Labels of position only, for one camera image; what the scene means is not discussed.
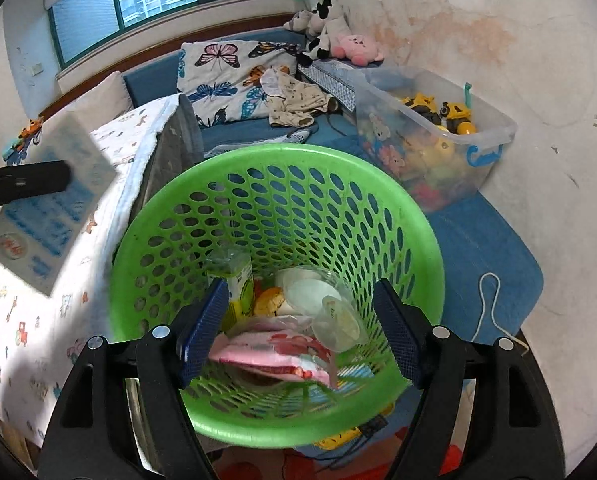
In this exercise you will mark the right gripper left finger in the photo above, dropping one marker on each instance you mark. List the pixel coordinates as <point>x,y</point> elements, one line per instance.
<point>90,432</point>

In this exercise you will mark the white blue milk carton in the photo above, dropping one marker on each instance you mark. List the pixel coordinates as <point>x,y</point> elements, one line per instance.
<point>38,233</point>

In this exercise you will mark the pink snack packet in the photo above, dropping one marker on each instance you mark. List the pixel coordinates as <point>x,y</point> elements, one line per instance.
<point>279,347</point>

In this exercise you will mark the orange peel piece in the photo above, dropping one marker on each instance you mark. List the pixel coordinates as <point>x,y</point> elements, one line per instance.
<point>269,302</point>

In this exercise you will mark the yellow green drink carton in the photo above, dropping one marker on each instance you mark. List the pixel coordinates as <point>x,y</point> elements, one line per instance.
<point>235,265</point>

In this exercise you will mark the clear round lidded container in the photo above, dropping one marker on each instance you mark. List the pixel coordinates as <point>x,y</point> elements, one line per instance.
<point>327,301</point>

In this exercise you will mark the patterned white tablecloth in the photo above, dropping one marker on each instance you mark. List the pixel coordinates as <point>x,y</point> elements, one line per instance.
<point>41,336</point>

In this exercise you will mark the beige cushion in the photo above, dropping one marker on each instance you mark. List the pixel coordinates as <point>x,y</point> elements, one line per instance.
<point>107,101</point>

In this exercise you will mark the green plastic mesh basket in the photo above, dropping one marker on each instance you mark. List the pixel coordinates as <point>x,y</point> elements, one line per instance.
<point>285,205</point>

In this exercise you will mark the butterfly print pillow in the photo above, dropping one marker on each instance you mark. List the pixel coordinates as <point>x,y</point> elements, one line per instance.
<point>221,78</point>

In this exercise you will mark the crumpled beige clothing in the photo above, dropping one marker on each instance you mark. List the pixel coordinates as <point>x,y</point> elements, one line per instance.
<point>292,102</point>

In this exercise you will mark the clear plastic toy bin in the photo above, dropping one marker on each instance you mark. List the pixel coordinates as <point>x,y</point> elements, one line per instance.
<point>431,135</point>

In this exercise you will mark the patterned grey folded cloth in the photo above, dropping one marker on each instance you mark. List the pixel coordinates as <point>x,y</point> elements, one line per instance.
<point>333,77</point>

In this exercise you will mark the black white cow plush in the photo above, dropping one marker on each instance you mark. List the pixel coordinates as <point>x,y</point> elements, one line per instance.
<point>322,28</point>

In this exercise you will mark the pink plush toy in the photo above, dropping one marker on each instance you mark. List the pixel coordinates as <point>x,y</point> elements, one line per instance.
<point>360,50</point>

